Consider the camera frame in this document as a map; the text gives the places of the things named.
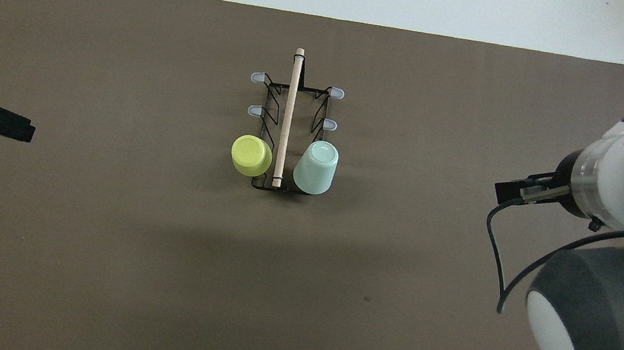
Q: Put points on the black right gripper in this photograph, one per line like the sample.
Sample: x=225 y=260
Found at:
x=565 y=184

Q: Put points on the pale green cup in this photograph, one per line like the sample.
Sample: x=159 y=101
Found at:
x=316 y=169

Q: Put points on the yellow cup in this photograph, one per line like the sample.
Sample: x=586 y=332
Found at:
x=251 y=155

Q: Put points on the brown table mat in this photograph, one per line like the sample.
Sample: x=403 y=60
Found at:
x=155 y=269

